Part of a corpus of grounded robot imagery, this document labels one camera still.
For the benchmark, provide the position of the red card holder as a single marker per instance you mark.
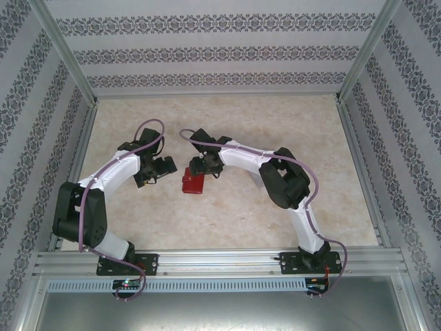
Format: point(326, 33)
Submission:
point(193, 184)

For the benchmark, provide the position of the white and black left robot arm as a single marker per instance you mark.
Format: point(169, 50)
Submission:
point(117, 169)

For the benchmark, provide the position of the aluminium frame post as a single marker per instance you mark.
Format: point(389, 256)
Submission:
point(368, 51)
point(69, 58)

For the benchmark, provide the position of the aluminium side rail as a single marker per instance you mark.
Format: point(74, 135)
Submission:
point(350, 138)
point(87, 131)

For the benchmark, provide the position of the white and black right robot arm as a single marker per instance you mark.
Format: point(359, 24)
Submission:
point(241, 158)

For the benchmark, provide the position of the aluminium mounting rail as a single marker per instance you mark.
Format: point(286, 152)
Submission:
point(213, 262)

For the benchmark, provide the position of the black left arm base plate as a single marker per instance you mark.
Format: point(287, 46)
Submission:
point(151, 263)

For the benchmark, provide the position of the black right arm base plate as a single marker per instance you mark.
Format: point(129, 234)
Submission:
point(287, 263)

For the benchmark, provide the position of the grey metal sheet panel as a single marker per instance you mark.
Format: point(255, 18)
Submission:
point(220, 313)

